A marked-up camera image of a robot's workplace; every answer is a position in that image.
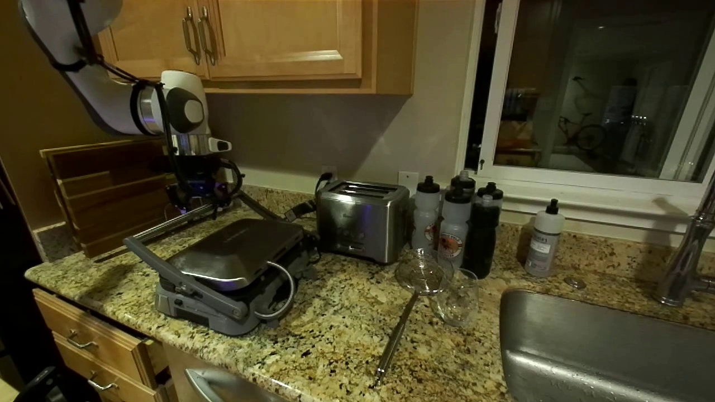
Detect clear water bottle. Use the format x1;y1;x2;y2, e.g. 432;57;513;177
411;177;440;250

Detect stainless steel toaster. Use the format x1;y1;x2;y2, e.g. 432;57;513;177
316;173;410;264

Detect clear glass bowl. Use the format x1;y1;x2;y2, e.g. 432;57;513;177
394;249;447;294

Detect clear glass cup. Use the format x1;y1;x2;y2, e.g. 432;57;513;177
433;268;480;331

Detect wooden lower cabinets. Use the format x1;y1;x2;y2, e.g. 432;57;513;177
29;285;300;402

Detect silver black sandwich maker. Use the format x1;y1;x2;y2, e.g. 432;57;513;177
125;220;309;337

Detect kitchen window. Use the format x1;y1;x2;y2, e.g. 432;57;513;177
462;0;715;216

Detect wooden upper cabinet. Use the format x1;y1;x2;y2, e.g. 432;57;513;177
98;0;418;97

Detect chrome kitchen faucet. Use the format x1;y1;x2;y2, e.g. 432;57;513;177
657;175;715;306

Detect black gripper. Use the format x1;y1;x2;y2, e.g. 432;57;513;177
167;137;243;213

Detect wooden cutting board rack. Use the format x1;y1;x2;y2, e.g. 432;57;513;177
40;139;174;256

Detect white bottle purple label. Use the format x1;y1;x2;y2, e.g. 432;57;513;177
526;199;565;278

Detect stainless steel sink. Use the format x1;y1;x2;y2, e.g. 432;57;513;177
499;290;715;402

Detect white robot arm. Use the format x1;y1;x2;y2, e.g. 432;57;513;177
19;0;243;210

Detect black water bottle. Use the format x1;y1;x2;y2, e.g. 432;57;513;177
462;180;502;279

